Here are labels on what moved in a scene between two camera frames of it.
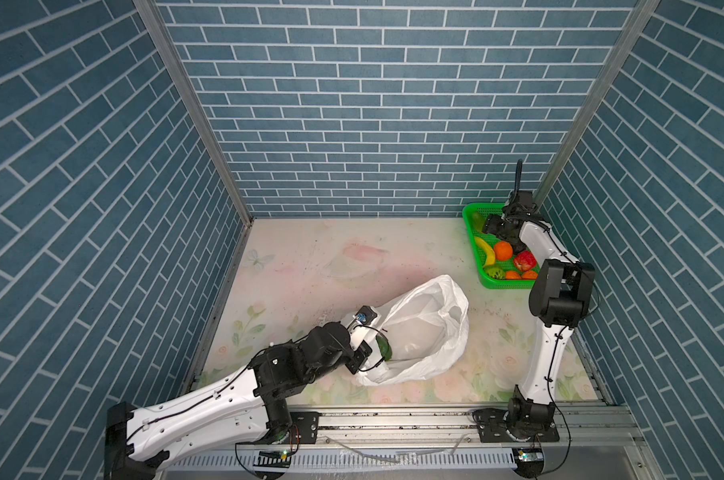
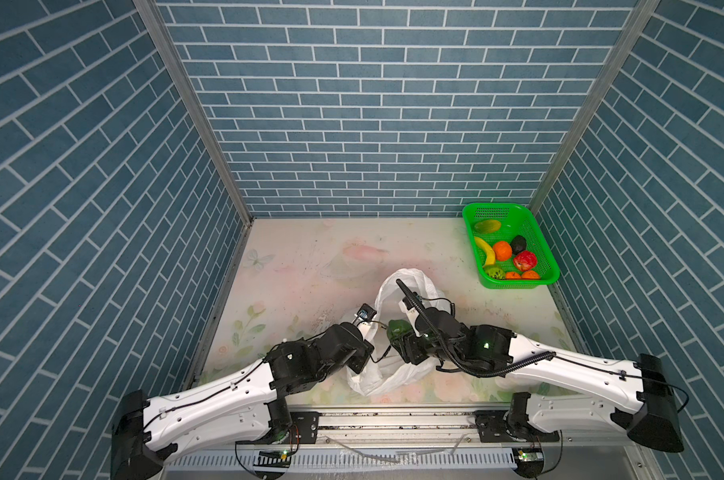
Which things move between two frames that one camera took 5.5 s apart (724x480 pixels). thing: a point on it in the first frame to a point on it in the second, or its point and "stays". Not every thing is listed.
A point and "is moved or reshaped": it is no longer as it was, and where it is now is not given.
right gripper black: [490, 227] to [409, 348]
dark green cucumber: [384, 346] to [398, 328]
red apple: [525, 260] stays
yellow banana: [488, 250] stays
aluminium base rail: [442, 442] stays
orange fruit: [503, 250] stays
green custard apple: [496, 273] stays
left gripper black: [360, 357] stays
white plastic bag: [428, 326] is moved or reshaped
